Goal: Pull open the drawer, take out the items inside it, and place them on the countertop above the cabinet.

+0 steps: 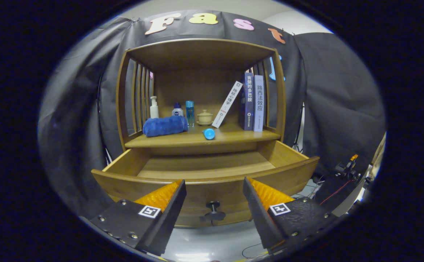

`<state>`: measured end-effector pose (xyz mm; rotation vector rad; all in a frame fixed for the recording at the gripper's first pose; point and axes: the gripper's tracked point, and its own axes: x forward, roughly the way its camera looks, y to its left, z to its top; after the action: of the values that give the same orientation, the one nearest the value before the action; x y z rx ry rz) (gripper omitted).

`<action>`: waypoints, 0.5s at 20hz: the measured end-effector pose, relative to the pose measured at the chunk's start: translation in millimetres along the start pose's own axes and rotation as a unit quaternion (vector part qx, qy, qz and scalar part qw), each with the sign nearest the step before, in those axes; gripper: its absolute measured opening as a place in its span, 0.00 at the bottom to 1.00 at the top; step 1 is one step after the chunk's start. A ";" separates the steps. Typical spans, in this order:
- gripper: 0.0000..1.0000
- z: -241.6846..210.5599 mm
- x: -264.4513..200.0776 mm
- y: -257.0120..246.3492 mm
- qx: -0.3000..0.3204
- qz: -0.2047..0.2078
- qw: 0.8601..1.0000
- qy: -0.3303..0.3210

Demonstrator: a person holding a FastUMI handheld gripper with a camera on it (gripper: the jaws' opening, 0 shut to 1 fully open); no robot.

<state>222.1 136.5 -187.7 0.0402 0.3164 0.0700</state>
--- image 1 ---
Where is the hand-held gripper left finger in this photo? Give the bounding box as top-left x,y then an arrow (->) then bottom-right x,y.
88,179 -> 187,256

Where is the white pump bottle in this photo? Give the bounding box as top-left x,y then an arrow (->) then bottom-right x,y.
149,96 -> 159,119

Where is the dark blue book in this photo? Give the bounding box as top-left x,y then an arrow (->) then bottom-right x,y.
240,72 -> 255,131

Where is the wooden cabinet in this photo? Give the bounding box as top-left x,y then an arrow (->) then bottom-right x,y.
116,38 -> 287,157

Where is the light purple book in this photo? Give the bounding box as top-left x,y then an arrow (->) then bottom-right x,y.
253,75 -> 265,132

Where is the wooden countertop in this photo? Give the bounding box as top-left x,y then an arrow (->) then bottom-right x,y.
125,122 -> 281,148

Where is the beige lidded tea cup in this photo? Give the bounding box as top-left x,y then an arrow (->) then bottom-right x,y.
196,110 -> 213,126

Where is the black backdrop cloth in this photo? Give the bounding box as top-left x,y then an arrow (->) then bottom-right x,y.
37,10 -> 386,219

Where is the wooden drawer with black knob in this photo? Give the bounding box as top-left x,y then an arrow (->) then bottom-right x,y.
91,140 -> 320,228

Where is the clear blue bottle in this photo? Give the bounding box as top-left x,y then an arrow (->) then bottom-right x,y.
185,101 -> 195,127

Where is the white book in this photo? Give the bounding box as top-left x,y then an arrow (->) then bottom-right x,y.
212,81 -> 243,128

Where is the rolled blue towel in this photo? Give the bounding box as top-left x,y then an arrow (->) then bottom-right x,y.
143,115 -> 189,138

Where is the black and orange tool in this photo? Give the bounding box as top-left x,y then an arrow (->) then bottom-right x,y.
334,154 -> 361,180

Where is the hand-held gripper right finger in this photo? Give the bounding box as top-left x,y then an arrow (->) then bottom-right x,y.
243,177 -> 338,254

